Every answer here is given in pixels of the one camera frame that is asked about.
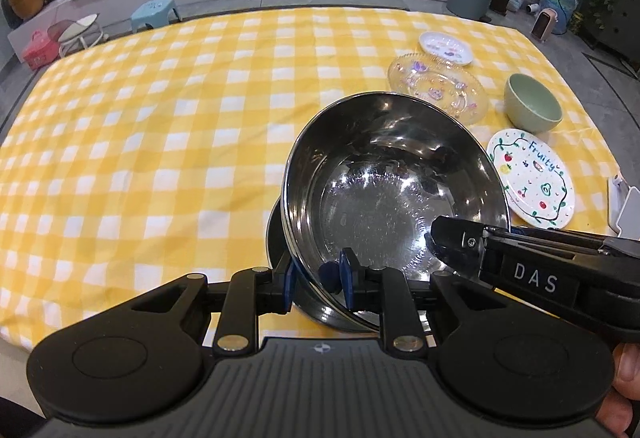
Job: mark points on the white round side table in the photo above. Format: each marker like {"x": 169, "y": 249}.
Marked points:
{"x": 77, "y": 28}

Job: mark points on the large stainless steel bowl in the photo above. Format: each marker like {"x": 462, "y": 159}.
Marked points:
{"x": 380, "y": 198}

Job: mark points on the woven blue white basket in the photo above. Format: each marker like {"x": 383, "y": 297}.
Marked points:
{"x": 515, "y": 0}

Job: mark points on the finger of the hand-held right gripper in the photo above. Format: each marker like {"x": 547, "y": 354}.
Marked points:
{"x": 560, "y": 234}
{"x": 457, "y": 238}

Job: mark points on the green ceramic bowl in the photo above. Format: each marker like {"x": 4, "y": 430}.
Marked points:
{"x": 532, "y": 113}

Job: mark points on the dark cabinet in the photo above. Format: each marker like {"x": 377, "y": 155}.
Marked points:
{"x": 617, "y": 33}

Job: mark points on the white plastic device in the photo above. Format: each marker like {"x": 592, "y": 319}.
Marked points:
{"x": 629, "y": 214}

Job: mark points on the person's right hand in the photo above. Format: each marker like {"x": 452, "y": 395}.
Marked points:
{"x": 627, "y": 368}

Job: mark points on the blue water jug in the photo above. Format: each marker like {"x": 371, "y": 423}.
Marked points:
{"x": 562, "y": 0}

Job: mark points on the light blue plastic stool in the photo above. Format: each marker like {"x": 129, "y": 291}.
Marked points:
{"x": 152, "y": 10}

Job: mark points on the pink basket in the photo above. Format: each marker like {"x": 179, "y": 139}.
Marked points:
{"x": 40, "y": 52}

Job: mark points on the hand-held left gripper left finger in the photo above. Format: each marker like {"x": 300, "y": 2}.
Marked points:
{"x": 288, "y": 287}

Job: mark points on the yellow checked tablecloth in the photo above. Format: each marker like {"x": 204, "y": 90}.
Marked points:
{"x": 150, "y": 142}

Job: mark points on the white hair dryer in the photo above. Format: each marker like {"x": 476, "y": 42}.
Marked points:
{"x": 532, "y": 8}

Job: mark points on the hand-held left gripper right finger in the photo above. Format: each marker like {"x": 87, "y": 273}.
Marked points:
{"x": 348, "y": 279}

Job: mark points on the clear glass printed plate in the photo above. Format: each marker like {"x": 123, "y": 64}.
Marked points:
{"x": 435, "y": 77}

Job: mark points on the white fruit print plate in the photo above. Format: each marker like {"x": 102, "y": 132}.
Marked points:
{"x": 530, "y": 183}

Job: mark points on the small white printed plate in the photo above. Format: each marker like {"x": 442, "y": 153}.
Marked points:
{"x": 445, "y": 48}

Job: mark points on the beige space heater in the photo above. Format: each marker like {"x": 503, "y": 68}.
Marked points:
{"x": 544, "y": 25}

